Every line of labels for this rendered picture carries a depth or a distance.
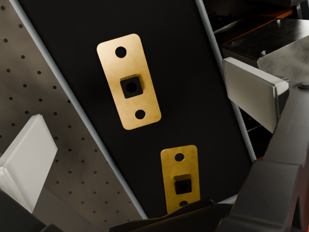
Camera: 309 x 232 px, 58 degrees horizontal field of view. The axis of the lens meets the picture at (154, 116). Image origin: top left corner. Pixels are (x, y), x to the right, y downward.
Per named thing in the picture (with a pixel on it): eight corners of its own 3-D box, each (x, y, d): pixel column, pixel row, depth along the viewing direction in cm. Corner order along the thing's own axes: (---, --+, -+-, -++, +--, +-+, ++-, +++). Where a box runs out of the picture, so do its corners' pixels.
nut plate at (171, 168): (200, 208, 32) (203, 215, 31) (167, 214, 31) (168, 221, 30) (196, 142, 28) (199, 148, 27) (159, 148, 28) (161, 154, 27)
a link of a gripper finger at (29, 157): (32, 217, 14) (17, 221, 14) (58, 149, 20) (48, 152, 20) (3, 167, 13) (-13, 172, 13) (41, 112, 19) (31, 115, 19)
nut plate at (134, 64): (162, 118, 27) (164, 123, 26) (124, 130, 27) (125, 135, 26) (138, 31, 24) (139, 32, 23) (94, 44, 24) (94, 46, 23)
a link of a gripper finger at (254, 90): (274, 85, 13) (289, 81, 13) (220, 59, 19) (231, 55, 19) (279, 141, 14) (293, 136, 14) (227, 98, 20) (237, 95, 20)
